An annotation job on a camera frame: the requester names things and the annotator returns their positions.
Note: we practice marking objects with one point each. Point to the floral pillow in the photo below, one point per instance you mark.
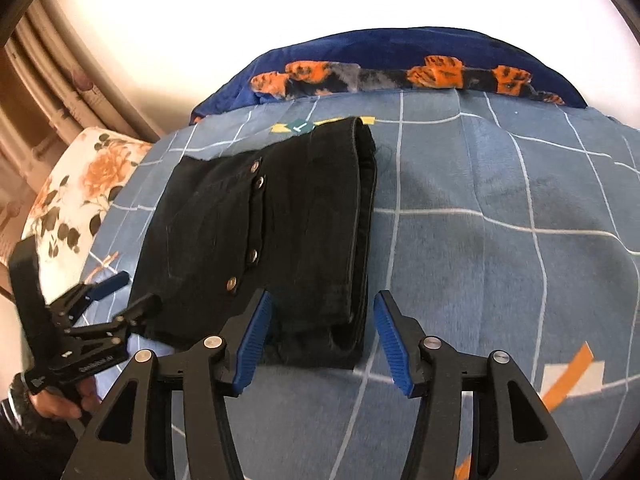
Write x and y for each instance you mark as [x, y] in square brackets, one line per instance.
[85, 170]

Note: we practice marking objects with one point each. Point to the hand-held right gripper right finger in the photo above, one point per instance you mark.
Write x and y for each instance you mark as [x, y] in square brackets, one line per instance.
[395, 345]

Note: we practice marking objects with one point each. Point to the blue checked blanket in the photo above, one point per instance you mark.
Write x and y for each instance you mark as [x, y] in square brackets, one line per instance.
[475, 185]

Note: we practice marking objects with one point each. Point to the beige curtain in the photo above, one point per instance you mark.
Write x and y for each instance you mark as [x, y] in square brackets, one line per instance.
[45, 85]

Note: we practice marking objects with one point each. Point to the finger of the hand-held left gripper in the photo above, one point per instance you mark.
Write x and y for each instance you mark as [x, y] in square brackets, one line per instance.
[142, 310]
[110, 283]

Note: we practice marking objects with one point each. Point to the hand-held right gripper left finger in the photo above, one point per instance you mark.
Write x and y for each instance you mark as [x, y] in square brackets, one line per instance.
[252, 345]

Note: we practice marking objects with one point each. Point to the person's left forearm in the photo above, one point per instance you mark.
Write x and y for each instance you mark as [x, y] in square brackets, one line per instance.
[30, 452]

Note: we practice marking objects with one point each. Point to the black pants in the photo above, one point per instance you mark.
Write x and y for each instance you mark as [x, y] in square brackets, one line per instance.
[300, 210]

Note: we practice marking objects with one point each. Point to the person's left hand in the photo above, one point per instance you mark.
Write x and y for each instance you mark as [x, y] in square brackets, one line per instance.
[50, 404]

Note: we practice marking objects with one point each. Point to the navy orange patterned pillow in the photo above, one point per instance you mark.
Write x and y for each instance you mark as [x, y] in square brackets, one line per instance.
[350, 45]

